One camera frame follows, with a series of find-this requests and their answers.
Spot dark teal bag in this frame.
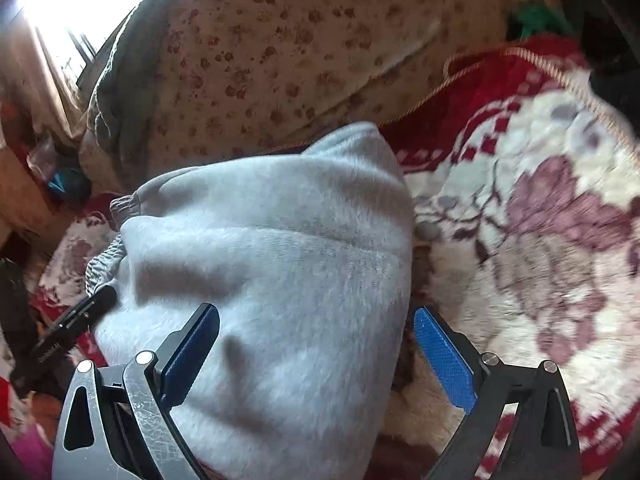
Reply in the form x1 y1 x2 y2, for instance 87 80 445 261
45 167 91 201

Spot grey fleece cloth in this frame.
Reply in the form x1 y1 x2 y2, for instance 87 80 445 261
86 0 211 168

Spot person's left forearm pink sleeve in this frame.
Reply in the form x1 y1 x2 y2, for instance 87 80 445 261
7 425 58 480

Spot bright window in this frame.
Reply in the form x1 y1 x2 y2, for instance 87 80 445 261
12 0 193 88

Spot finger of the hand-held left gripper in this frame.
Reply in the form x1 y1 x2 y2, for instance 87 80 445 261
32 285 118 363

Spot black cloth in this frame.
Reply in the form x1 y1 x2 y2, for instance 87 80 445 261
577 7 640 128

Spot red white floral blanket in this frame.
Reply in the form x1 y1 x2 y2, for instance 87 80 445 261
0 35 640 480

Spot light grey pants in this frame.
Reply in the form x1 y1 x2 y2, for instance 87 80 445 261
85 121 416 480

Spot beige curtain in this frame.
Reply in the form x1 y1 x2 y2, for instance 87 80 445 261
0 10 88 148

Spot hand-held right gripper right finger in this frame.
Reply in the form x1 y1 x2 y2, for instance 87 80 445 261
412 305 583 480

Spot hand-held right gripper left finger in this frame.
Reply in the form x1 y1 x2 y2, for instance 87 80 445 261
52 302 221 480

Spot green cloth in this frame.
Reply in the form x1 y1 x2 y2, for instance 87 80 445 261
506 1 573 41

